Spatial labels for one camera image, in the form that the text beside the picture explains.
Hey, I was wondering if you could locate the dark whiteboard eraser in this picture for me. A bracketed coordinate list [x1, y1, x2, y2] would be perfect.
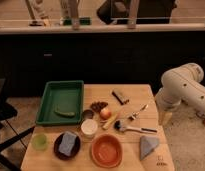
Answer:
[112, 90, 129, 105]

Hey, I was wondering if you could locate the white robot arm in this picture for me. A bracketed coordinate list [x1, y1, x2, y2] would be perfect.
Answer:
[155, 63, 205, 125]

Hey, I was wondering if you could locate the green plastic tray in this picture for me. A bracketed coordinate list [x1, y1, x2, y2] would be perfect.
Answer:
[36, 80, 84, 126]

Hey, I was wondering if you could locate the small metal spoon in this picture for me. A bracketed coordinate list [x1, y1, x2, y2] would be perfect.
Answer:
[128, 104, 148, 121]

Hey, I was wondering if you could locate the grey triangular cloth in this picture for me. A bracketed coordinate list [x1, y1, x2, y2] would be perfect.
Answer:
[139, 136, 160, 160]

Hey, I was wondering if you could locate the black and white brush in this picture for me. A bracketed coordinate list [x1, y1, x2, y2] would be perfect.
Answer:
[114, 120, 157, 133]

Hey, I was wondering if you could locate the yellow corn cob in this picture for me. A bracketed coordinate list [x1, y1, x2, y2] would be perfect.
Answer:
[102, 114, 118, 130]

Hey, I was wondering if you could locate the small orange apple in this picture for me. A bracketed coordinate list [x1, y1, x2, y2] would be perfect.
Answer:
[100, 107, 111, 120]

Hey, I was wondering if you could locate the brown pine cone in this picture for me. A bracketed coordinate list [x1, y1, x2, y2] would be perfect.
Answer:
[90, 101, 108, 113]

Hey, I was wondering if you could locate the orange bowl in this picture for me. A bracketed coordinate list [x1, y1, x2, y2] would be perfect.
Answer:
[90, 134, 122, 168]

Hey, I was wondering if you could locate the small dark metal cup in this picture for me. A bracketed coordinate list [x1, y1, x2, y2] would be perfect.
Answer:
[82, 109, 94, 120]

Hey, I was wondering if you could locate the white round cup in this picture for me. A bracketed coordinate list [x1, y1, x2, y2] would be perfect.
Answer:
[81, 119, 98, 138]

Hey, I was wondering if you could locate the green pea pod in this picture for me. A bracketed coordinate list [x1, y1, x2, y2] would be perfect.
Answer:
[54, 109, 75, 117]

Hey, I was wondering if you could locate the blue grey sponge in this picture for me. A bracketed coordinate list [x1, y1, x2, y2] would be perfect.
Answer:
[58, 132, 77, 156]

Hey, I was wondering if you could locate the dark brown plate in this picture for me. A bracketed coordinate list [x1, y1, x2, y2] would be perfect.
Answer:
[54, 131, 81, 160]

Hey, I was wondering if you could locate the light green cup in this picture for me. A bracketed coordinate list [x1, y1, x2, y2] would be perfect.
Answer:
[31, 134, 47, 150]

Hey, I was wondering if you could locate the black chair frame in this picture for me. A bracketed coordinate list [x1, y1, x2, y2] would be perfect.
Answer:
[0, 78, 34, 171]

